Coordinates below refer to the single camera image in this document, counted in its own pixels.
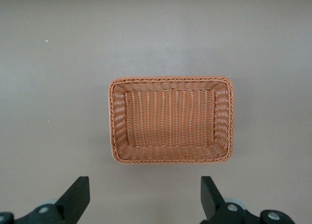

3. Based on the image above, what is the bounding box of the brown wicker basket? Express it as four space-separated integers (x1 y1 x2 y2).
107 75 235 166

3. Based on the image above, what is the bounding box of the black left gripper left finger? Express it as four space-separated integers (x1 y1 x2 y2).
0 176 91 224

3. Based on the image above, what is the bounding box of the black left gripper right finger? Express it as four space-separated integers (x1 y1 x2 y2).
200 176 296 224

